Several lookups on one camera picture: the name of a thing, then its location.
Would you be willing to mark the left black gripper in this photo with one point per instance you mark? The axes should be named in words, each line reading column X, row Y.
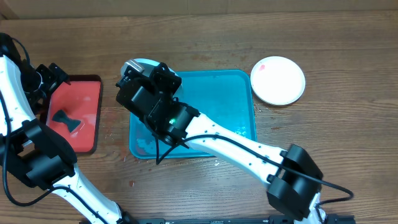
column 56, row 76

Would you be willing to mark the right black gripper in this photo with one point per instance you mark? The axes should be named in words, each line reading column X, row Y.
column 169, row 81

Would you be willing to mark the light blue plate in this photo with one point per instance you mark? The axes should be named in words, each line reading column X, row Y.
column 148, row 66

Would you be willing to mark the white plate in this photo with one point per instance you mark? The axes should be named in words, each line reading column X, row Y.
column 277, row 80

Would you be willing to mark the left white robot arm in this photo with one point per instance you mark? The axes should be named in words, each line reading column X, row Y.
column 34, row 153

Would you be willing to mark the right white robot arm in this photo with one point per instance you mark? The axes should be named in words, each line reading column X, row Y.
column 291, row 177

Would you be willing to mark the dark tray with red liquid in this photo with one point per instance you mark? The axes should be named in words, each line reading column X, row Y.
column 80, row 100

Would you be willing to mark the teal plastic tray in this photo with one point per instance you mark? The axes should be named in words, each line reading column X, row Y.
column 225, row 96

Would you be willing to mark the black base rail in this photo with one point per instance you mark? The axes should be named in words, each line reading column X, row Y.
column 273, row 219

